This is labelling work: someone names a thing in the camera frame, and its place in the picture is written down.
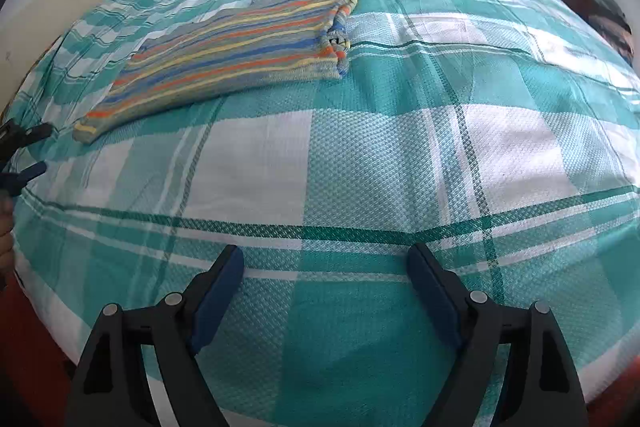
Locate teal plaid blanket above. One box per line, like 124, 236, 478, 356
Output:
10, 0, 640, 427

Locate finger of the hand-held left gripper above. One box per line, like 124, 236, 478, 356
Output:
0, 119, 54, 148
0, 162, 47, 198

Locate person's left hand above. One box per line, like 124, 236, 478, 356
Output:
0, 199, 15, 293

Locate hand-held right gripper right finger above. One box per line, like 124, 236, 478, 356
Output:
407, 243, 590, 427

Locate striped knit sweater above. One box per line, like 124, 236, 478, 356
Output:
72, 0, 360, 145

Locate pink clothes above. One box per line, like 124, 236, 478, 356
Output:
590, 14, 637, 55

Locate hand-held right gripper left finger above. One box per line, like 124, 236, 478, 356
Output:
64, 245, 245, 427

